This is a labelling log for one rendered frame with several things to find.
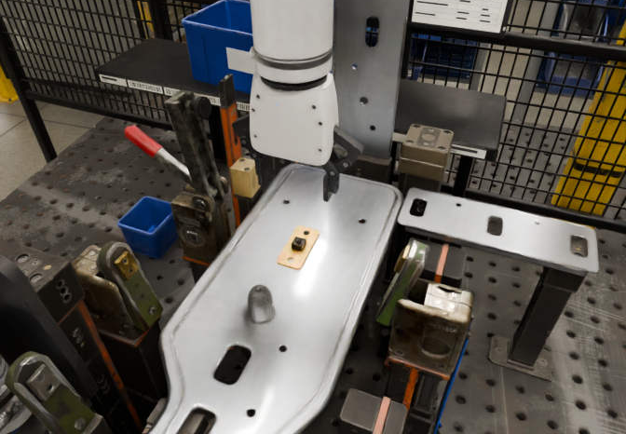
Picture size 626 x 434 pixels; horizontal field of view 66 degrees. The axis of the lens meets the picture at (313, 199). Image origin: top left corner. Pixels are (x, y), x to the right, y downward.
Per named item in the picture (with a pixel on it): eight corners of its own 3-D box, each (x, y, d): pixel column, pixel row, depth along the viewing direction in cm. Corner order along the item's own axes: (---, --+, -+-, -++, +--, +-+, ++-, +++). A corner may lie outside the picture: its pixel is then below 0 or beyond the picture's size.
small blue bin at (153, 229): (160, 264, 109) (152, 235, 103) (124, 251, 112) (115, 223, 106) (186, 232, 117) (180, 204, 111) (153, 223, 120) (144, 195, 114)
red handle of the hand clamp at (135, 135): (210, 200, 69) (118, 130, 67) (204, 209, 70) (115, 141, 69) (224, 183, 72) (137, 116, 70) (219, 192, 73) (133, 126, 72)
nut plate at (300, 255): (299, 270, 68) (299, 264, 67) (275, 263, 69) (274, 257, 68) (320, 232, 74) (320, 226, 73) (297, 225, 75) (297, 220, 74)
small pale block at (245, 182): (264, 318, 98) (249, 172, 74) (249, 312, 99) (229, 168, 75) (271, 305, 100) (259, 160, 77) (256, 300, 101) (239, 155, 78)
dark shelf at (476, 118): (495, 164, 87) (498, 150, 85) (94, 82, 112) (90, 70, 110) (504, 108, 103) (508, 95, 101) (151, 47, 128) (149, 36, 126)
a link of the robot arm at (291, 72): (236, 53, 50) (238, 80, 52) (315, 66, 47) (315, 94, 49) (270, 25, 56) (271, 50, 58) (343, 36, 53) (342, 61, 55)
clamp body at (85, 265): (173, 448, 78) (112, 303, 54) (115, 422, 82) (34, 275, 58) (203, 397, 85) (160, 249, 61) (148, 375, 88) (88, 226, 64)
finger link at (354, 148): (300, 115, 56) (298, 154, 60) (364, 131, 54) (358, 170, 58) (304, 110, 57) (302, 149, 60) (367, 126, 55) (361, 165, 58)
